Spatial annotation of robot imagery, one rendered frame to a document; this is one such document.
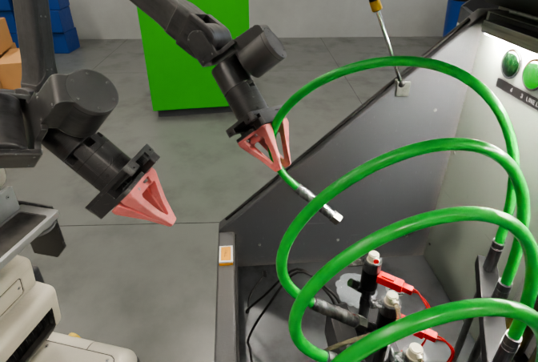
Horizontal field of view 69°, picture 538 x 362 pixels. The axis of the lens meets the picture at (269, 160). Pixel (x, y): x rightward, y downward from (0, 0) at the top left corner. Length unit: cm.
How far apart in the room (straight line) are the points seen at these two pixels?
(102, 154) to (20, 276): 66
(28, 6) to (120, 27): 640
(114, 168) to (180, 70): 331
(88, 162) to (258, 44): 31
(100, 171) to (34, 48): 46
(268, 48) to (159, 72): 322
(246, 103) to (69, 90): 29
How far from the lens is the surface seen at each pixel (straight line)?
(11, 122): 52
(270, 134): 63
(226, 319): 80
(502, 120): 61
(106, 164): 53
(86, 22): 749
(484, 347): 66
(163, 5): 73
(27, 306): 116
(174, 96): 390
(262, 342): 92
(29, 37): 95
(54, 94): 47
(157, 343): 199
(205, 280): 218
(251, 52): 65
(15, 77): 462
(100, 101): 48
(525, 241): 47
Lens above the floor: 158
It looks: 30 degrees down
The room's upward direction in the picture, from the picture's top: straight up
